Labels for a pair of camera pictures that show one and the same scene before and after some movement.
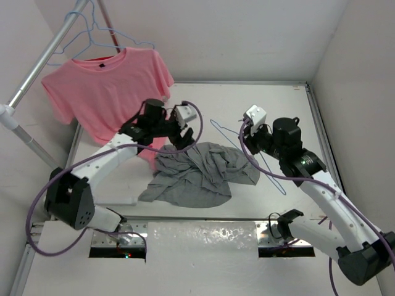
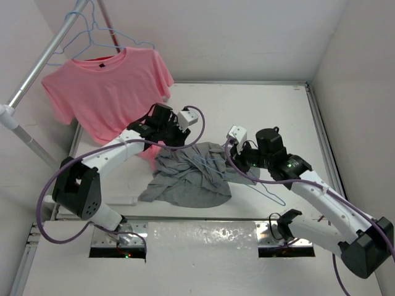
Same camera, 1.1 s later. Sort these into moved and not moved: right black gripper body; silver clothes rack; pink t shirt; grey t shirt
Moved: right black gripper body
Not moved: pink t shirt; silver clothes rack; grey t shirt
